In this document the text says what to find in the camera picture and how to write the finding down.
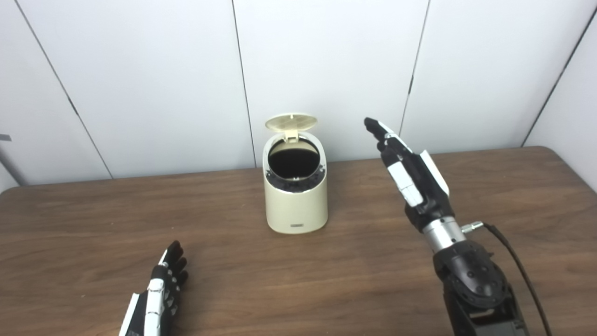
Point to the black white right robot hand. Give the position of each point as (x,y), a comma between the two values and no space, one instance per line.
(422,186)

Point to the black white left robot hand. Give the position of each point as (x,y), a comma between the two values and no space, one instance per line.
(156,308)

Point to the round cream bin lid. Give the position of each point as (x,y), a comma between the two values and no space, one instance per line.
(291,121)

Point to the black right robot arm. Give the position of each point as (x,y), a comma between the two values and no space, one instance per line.
(471,280)

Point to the cream-colored bin body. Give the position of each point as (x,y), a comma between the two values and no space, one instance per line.
(296,210)

